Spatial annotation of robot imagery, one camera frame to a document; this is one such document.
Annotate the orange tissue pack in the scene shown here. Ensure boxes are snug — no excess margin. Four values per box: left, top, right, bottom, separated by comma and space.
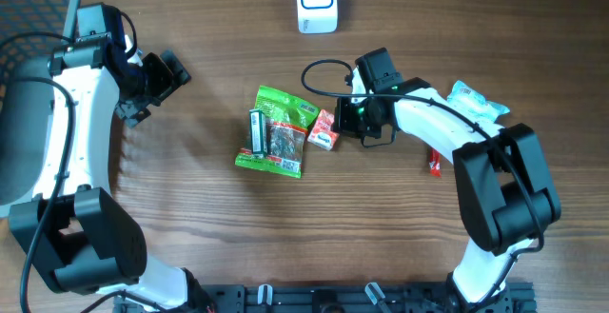
307, 109, 340, 150

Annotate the grey plastic mesh basket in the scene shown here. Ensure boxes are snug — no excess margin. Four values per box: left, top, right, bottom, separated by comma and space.
1, 0, 80, 218

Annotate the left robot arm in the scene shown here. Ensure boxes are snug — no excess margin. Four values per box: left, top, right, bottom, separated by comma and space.
9, 3, 216, 312

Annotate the teal tissue pack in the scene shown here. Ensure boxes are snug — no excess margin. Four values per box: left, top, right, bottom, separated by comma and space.
447, 80, 510, 123

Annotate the red snack bar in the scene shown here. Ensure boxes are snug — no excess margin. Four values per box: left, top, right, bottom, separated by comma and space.
429, 148, 442, 177

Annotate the green snack bag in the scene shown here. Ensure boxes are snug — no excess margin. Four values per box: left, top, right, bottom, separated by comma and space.
235, 86, 320, 178

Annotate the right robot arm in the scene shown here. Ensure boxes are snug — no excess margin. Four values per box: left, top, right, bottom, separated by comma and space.
333, 48, 561, 312

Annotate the right black camera cable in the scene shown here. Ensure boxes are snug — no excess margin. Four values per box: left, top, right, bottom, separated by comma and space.
300, 58, 546, 304

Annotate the green white small box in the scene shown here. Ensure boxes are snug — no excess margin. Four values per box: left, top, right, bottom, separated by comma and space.
249, 108, 268, 158

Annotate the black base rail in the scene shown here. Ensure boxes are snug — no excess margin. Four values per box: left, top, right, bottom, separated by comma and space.
112, 282, 539, 313

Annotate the left black camera cable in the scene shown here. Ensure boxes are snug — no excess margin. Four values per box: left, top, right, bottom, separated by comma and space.
0, 30, 80, 313

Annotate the white barcode scanner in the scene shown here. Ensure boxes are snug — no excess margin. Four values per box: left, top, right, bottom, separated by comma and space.
296, 0, 338, 34

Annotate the black camera cable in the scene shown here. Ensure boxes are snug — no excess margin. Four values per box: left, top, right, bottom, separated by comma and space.
300, 58, 546, 304
0, 30, 80, 313

